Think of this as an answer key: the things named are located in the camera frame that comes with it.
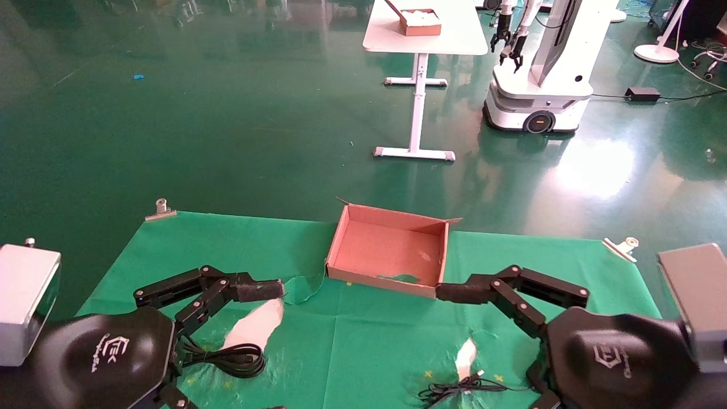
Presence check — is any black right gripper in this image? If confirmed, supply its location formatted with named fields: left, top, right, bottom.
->
left=436, top=265, right=704, bottom=409

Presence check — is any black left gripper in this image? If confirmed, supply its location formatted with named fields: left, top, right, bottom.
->
left=31, top=265, right=286, bottom=409

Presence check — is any thick black power cord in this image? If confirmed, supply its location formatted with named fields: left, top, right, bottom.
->
left=181, top=336, right=266, bottom=379

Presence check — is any thin black USB cable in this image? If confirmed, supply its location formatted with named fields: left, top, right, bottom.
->
left=419, top=370, right=532, bottom=407

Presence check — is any open brown cardboard box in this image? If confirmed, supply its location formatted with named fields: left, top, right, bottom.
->
left=324, top=197, right=463, bottom=299

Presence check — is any small cardboard box with flap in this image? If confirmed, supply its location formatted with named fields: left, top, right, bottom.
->
left=385, top=0, right=443, bottom=37

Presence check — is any green table cloth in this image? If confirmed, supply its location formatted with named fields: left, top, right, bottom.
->
left=74, top=211, right=663, bottom=409

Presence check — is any metal table clip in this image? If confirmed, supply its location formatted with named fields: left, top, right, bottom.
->
left=144, top=198, right=178, bottom=222
left=601, top=236, right=640, bottom=264

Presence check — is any white wheeled robot body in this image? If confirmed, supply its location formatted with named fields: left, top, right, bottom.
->
left=482, top=0, right=621, bottom=135

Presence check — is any black power adapter brick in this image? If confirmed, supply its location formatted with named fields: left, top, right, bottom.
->
left=624, top=86, right=662, bottom=103

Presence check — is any black background robot gripper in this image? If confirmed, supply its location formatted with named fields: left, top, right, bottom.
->
left=490, top=25, right=512, bottom=53
left=499, top=31, right=527, bottom=74

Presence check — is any white floor stand round base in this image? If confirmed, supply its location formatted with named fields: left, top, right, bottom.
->
left=634, top=0, right=691, bottom=64

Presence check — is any office chair wheel base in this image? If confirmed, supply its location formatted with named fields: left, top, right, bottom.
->
left=689, top=39, right=727, bottom=81

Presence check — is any white crumpled paper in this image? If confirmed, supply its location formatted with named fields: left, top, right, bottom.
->
left=400, top=9, right=441, bottom=27

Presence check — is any dark cabinet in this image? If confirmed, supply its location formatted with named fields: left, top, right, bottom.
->
left=647, top=0, right=727, bottom=41

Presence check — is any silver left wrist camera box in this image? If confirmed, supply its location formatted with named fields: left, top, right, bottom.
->
left=0, top=238, right=62, bottom=368

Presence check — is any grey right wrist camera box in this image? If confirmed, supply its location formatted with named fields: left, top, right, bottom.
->
left=657, top=243, right=727, bottom=374

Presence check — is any black floor cable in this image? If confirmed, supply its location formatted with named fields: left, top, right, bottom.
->
left=590, top=89, right=727, bottom=105

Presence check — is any white pedestal table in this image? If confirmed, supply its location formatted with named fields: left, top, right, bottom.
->
left=362, top=0, right=490, bottom=162

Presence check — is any white floor cable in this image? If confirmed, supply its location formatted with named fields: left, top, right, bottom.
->
left=675, top=22, right=727, bottom=91

